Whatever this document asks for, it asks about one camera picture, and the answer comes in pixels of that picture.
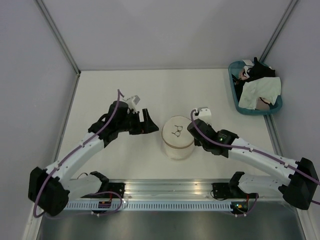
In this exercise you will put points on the black garment in basket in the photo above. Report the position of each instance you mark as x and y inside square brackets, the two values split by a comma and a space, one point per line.
[250, 72]

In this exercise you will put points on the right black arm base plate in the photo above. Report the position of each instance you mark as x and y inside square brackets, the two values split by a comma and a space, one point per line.
[221, 191]

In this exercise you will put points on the blue plastic basket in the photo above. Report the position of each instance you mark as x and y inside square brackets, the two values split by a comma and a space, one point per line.
[233, 69]

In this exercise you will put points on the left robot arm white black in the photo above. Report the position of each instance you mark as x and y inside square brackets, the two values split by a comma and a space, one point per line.
[53, 187]

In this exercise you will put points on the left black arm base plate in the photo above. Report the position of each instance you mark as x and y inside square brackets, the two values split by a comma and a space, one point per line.
[112, 190]

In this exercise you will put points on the beige garment in basket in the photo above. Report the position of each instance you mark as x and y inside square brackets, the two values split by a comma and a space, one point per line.
[263, 104]

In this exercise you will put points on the right aluminium frame post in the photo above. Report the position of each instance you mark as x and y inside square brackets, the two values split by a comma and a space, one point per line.
[279, 28]

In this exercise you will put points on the pale green cloth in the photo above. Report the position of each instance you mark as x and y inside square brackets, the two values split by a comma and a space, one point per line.
[266, 89]

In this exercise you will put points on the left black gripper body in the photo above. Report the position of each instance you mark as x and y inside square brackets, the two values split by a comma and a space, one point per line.
[134, 124]

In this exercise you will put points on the front aluminium rail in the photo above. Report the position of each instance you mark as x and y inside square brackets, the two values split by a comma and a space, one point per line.
[170, 188]

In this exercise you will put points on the left aluminium frame post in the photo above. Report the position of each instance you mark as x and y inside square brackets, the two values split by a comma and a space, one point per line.
[57, 35]

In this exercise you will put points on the white slotted cable duct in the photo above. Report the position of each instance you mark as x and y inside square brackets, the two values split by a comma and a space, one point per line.
[94, 205]

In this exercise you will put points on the aluminium frame post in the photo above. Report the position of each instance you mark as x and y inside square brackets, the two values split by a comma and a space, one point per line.
[279, 28]
[57, 35]

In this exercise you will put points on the round white mesh laundry bag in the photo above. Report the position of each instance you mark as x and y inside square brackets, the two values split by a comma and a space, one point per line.
[178, 143]

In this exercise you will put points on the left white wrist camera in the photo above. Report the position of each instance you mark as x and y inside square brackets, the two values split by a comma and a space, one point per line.
[132, 101]

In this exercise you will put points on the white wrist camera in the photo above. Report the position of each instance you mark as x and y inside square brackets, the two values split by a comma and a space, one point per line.
[204, 114]
[132, 101]

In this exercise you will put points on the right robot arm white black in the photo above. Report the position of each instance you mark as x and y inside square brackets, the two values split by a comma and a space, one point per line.
[230, 145]

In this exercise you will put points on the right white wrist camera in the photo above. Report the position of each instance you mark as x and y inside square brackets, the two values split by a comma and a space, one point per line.
[204, 114]

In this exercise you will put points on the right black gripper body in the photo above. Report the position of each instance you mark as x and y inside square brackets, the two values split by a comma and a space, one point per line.
[197, 142]

